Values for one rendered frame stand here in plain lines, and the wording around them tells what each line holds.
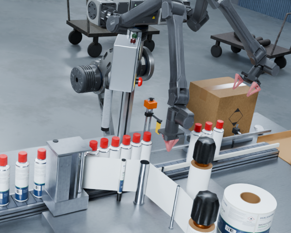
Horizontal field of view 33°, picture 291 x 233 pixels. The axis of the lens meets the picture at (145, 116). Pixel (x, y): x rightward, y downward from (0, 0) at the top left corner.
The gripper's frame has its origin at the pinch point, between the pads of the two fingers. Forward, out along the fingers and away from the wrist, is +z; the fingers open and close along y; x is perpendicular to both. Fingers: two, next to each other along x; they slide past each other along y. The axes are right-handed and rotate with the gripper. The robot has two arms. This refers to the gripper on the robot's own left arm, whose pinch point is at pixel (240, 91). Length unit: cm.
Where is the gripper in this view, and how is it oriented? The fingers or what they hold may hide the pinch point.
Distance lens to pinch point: 256.0
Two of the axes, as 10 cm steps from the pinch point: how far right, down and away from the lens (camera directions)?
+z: -6.1, 7.9, -0.5
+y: 6.0, 4.1, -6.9
